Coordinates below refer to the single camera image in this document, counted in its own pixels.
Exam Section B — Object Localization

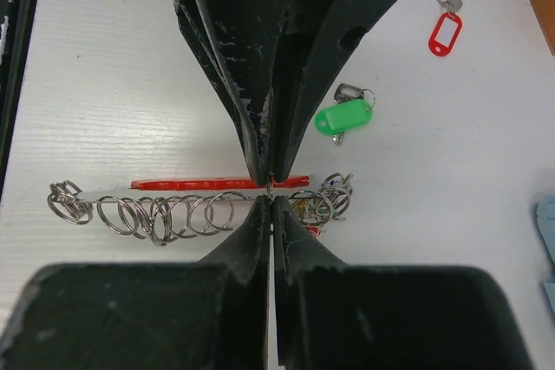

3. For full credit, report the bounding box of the key with green tag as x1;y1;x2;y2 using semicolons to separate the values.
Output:
314;83;376;146

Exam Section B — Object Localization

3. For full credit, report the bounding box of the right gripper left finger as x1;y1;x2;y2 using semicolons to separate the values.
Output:
1;197;271;369

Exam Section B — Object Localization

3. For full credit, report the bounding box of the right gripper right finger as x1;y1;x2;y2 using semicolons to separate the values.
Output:
272;197;532;369

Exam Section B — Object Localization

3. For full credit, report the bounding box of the key with red tag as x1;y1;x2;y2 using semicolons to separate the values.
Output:
428;0;463;57

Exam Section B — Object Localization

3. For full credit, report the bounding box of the light blue folded cloth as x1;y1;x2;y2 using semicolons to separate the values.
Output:
535;196;555;370

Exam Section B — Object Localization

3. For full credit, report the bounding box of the red handled metal keyring holder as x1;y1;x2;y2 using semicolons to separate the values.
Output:
47;176;321;247

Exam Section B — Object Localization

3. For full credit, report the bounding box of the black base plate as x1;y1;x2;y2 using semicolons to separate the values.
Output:
1;0;37;182

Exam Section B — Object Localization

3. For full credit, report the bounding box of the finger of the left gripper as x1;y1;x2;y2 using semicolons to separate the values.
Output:
173;0;273;185
271;0;398;180

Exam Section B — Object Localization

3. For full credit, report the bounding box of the bunch of tagged keys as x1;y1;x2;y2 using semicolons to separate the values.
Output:
288;172;354;237

